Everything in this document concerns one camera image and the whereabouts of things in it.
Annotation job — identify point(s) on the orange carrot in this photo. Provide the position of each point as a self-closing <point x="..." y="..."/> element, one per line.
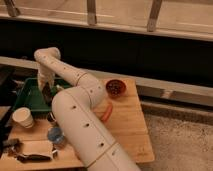
<point x="107" y="113"/>

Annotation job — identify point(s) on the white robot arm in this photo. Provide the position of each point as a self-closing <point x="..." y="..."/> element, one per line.
<point x="72" y="107"/>

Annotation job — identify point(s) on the green plastic tray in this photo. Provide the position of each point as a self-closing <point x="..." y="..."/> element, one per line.
<point x="30" y="96"/>

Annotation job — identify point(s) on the white paper cup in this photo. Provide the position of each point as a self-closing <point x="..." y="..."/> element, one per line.
<point x="23" y="117"/>

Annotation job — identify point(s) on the small metal can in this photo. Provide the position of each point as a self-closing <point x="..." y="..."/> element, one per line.
<point x="51" y="119"/>

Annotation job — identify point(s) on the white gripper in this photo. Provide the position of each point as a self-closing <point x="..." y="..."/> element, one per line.
<point x="45" y="75"/>

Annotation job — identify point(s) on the red bowl with dark contents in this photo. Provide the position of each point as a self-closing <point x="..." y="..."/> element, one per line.
<point x="115" y="88"/>

